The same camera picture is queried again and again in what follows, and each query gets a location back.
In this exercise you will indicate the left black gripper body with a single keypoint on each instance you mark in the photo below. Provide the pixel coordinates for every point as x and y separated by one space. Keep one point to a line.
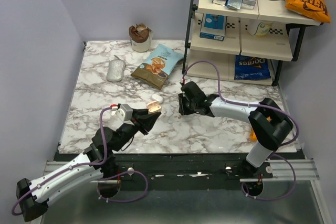
135 120

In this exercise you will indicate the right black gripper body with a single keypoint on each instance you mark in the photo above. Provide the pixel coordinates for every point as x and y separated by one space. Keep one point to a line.
193 105

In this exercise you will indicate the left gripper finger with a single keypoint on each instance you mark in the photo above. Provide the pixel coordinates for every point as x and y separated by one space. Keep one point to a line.
139 112
148 121

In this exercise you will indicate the beige earbud charging case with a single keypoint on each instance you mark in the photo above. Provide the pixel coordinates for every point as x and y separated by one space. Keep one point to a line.
153 107

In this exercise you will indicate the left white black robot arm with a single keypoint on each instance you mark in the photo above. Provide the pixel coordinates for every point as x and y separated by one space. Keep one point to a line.
96 162

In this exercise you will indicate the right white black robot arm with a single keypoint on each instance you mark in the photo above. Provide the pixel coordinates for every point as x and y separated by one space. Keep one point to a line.
270 125

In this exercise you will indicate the light blue chip bag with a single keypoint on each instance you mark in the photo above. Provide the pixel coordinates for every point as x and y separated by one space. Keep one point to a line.
157 67

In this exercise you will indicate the silver glitter pouch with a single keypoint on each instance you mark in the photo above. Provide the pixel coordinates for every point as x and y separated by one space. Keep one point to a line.
115 69

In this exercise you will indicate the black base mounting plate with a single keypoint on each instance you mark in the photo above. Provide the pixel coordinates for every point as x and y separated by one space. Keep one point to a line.
163 172

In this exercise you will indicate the blue Doritos chip bag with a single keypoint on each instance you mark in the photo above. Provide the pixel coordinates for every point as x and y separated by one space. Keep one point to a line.
251 68

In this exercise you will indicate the blue box on shelf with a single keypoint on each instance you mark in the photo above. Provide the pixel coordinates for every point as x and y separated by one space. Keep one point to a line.
213 27

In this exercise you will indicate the orange snack bag on table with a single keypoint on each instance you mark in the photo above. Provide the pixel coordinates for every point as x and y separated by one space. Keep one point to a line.
252 136

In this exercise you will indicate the brown white paper cup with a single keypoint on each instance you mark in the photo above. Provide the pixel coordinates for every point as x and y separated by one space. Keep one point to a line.
140 37

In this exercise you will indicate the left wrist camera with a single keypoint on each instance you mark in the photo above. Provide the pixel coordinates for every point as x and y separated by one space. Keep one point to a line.
124 112

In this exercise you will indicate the black frame beige shelf rack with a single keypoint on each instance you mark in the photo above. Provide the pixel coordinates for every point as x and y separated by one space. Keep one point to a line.
283 42

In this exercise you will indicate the aluminium rail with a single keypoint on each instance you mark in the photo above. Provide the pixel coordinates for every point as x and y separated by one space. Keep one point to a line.
280 171

